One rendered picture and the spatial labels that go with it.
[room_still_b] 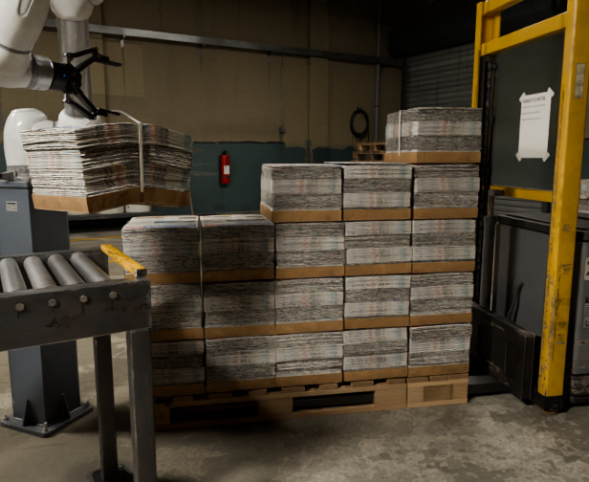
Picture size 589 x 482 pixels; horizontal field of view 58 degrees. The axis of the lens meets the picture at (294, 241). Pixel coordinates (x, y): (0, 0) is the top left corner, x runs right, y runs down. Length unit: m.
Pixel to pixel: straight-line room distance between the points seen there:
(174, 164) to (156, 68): 7.43
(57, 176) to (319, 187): 1.00
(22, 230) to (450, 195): 1.71
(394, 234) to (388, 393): 0.69
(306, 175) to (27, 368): 1.36
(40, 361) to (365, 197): 1.44
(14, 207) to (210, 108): 7.21
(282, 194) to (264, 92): 7.69
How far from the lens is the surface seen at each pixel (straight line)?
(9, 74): 1.53
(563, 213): 2.39
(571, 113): 2.38
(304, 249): 2.16
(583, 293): 2.56
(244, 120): 9.53
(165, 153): 1.65
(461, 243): 2.39
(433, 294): 2.37
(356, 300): 2.26
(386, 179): 2.22
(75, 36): 2.09
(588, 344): 2.65
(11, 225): 2.33
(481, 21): 3.03
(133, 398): 1.43
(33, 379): 2.44
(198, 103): 9.23
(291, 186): 2.12
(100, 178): 1.53
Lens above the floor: 1.10
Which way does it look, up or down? 9 degrees down
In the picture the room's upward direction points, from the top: straight up
